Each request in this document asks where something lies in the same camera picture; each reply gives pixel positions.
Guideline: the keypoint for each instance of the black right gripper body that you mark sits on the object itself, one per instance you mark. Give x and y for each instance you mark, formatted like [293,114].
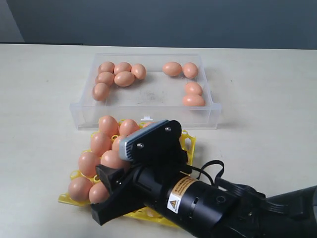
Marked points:
[193,205]

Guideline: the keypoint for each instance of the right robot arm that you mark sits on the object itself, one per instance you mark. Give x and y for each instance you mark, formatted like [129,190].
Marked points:
[289,215]

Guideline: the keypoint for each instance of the yellow plastic egg tray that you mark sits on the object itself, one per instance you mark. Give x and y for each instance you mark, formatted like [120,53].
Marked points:
[187,142]

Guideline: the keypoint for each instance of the clear plastic box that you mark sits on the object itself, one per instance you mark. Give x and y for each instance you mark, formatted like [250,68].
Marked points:
[155,98]

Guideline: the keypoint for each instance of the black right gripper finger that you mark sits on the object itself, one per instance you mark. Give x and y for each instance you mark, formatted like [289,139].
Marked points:
[115,180]
[125,199]

